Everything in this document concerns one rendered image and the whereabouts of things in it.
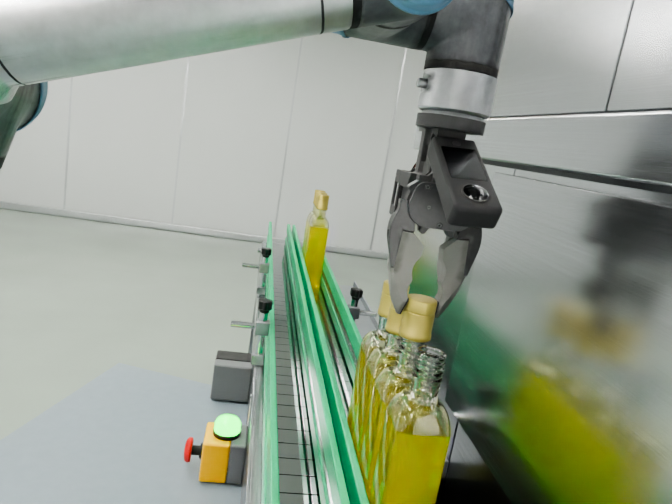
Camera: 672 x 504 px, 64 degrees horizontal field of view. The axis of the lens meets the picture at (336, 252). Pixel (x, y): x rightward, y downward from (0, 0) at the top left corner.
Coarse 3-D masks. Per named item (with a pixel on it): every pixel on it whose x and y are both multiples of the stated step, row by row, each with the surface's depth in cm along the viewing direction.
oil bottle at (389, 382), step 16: (384, 384) 59; (400, 384) 58; (384, 400) 58; (368, 416) 63; (384, 416) 58; (368, 432) 62; (368, 448) 61; (368, 464) 60; (368, 480) 60; (368, 496) 60
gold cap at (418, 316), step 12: (408, 300) 58; (420, 300) 57; (432, 300) 58; (408, 312) 58; (420, 312) 57; (432, 312) 57; (408, 324) 58; (420, 324) 57; (432, 324) 58; (408, 336) 58; (420, 336) 57
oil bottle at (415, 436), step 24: (408, 408) 53; (432, 408) 53; (384, 432) 56; (408, 432) 52; (432, 432) 52; (384, 456) 55; (408, 456) 53; (432, 456) 53; (384, 480) 54; (408, 480) 53; (432, 480) 54
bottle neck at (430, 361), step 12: (420, 348) 54; (432, 348) 55; (420, 360) 53; (432, 360) 52; (444, 360) 53; (420, 372) 53; (432, 372) 52; (420, 384) 53; (432, 384) 53; (420, 396) 53; (432, 396) 53
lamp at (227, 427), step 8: (224, 416) 90; (232, 416) 90; (216, 424) 89; (224, 424) 88; (232, 424) 89; (240, 424) 90; (216, 432) 89; (224, 432) 88; (232, 432) 88; (240, 432) 91; (224, 440) 88
